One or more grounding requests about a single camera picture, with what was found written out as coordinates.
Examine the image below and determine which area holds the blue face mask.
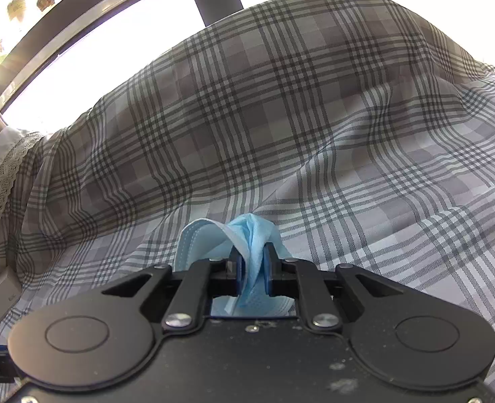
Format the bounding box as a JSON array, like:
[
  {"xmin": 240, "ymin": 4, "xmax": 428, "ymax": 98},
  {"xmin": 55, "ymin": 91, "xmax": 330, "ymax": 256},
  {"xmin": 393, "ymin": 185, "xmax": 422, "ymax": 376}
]
[{"xmin": 173, "ymin": 213, "xmax": 292, "ymax": 317}]

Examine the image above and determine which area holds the white lace trimmed cloth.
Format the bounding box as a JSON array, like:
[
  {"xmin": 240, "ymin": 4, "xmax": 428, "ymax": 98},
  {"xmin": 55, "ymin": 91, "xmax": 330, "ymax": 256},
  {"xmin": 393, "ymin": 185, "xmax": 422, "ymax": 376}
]
[{"xmin": 0, "ymin": 131, "xmax": 46, "ymax": 238}]

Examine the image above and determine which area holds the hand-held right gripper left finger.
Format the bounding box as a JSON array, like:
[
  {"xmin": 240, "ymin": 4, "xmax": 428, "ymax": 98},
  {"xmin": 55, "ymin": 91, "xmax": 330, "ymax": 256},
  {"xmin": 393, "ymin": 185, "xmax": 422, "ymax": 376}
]
[{"xmin": 102, "ymin": 247, "xmax": 245, "ymax": 331}]

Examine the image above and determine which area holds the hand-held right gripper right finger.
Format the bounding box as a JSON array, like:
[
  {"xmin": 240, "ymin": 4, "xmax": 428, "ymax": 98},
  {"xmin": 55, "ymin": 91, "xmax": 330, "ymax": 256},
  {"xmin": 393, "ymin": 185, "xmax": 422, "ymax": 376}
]
[{"xmin": 264, "ymin": 245, "xmax": 403, "ymax": 331}]

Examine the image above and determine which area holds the dark window frame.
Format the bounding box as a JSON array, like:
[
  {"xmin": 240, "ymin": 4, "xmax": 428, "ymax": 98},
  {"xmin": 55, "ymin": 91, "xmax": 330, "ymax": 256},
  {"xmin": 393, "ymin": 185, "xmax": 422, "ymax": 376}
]
[{"xmin": 0, "ymin": 0, "xmax": 248, "ymax": 114}]

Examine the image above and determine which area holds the grey plaid bed sheet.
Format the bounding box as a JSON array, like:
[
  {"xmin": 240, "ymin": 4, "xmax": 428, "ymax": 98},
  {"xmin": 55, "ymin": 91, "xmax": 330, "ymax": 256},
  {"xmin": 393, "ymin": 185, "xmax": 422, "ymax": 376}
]
[{"xmin": 0, "ymin": 0, "xmax": 495, "ymax": 387}]

